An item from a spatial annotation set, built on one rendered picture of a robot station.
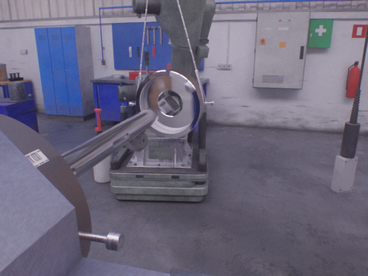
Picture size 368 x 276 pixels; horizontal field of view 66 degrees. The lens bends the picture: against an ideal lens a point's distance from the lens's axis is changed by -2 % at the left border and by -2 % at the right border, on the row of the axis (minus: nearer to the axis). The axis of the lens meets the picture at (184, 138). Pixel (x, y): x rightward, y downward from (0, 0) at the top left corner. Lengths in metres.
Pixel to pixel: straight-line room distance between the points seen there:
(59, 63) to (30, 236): 5.84
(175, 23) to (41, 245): 1.82
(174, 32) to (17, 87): 2.66
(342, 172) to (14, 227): 0.97
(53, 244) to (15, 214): 0.05
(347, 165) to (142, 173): 1.88
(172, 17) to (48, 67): 4.52
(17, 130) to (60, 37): 5.59
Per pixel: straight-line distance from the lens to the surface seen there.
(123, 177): 2.67
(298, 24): 5.05
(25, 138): 0.51
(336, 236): 2.60
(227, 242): 2.29
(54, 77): 6.24
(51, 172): 0.48
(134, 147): 1.65
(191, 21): 2.03
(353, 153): 1.09
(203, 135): 2.93
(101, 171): 3.18
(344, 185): 1.12
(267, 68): 5.02
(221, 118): 5.52
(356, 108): 1.06
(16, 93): 4.27
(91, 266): 0.41
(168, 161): 2.73
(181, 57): 2.13
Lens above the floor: 1.37
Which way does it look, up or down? 17 degrees down
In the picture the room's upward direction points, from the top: straight up
